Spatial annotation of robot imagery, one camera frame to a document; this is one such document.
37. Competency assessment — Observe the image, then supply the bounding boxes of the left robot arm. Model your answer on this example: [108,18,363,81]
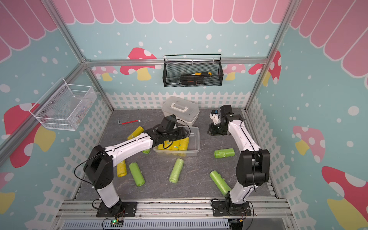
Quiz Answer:
[83,115,190,209]

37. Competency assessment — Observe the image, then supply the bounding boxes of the black tool in basket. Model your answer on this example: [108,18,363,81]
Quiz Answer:
[180,74,204,86]

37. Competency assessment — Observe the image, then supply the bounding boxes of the light green roll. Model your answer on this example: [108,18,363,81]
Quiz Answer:
[169,158,184,184]

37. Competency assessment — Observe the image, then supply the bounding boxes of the black wire mesh basket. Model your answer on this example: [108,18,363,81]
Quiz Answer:
[163,54,224,87]

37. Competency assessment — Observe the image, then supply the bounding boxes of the clear plastic storage box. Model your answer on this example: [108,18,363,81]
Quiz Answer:
[153,126,200,157]

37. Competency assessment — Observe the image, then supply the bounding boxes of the yellow black screwdriver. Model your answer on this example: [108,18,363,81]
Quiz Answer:
[187,72,212,76]

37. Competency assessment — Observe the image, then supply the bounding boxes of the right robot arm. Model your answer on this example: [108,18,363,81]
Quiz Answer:
[208,105,270,209]

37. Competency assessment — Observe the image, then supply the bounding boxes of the red handled hex key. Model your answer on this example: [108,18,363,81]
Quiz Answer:
[118,119,141,125]

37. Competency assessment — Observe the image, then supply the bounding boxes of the white wire basket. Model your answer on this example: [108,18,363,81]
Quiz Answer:
[29,78,97,131]

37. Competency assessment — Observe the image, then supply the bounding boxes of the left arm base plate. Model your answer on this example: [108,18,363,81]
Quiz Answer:
[96,201,138,218]

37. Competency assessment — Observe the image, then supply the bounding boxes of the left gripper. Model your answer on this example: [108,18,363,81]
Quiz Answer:
[164,126,189,141]

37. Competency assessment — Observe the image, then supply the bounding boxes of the small circuit board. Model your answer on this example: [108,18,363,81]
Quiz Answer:
[110,219,124,228]

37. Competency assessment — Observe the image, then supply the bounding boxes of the white lidded case with handle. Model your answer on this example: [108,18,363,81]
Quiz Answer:
[163,96,200,126]

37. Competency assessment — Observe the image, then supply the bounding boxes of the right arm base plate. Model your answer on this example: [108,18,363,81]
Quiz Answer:
[210,200,252,218]

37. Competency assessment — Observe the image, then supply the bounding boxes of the yellow roll with blue label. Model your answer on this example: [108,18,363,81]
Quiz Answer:
[171,140,180,150]

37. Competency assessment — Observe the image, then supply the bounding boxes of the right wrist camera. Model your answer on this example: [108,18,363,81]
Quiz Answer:
[209,110,221,125]

